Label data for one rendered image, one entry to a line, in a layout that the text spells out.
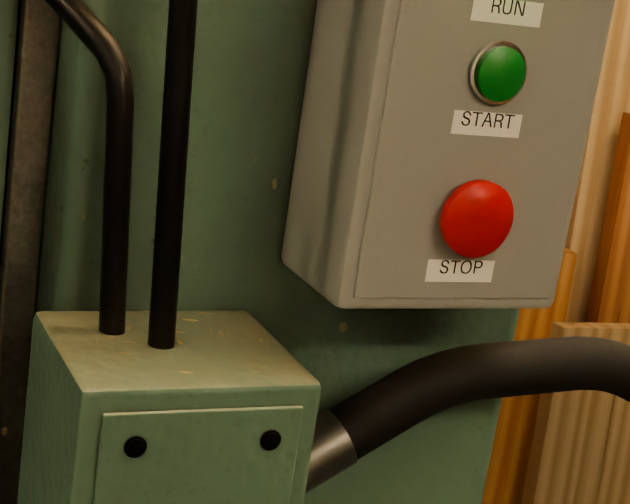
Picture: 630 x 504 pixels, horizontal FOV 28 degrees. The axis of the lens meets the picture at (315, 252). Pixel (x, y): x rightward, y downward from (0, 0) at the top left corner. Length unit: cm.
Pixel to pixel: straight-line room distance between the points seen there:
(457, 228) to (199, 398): 12
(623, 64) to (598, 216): 25
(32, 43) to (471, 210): 18
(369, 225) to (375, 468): 16
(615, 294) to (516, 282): 158
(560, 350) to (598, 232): 155
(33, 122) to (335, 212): 13
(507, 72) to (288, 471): 17
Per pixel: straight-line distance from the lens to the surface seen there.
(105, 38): 46
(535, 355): 55
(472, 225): 47
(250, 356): 47
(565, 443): 198
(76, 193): 49
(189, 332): 49
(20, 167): 52
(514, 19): 47
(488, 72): 47
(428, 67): 46
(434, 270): 48
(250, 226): 51
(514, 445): 202
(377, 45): 45
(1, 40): 51
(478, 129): 48
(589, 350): 57
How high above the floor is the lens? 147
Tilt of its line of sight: 16 degrees down
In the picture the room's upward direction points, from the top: 8 degrees clockwise
